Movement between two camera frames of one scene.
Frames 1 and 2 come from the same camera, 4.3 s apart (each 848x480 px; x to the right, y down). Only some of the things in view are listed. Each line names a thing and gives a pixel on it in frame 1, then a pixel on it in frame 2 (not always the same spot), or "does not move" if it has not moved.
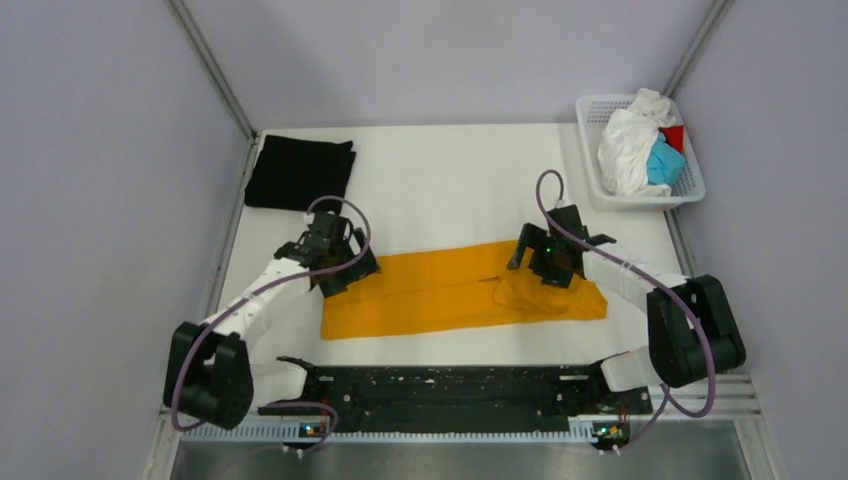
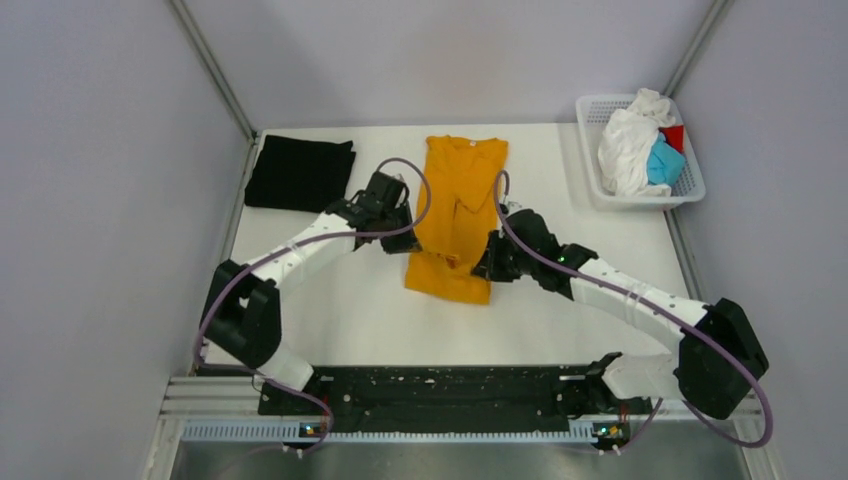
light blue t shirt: [664, 164] does not move
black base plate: [462, 393] does not move
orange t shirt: [455, 288] to [455, 235]
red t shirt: [674, 136] does not move
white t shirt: [624, 146] does not move
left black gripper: [334, 284] to [408, 242]
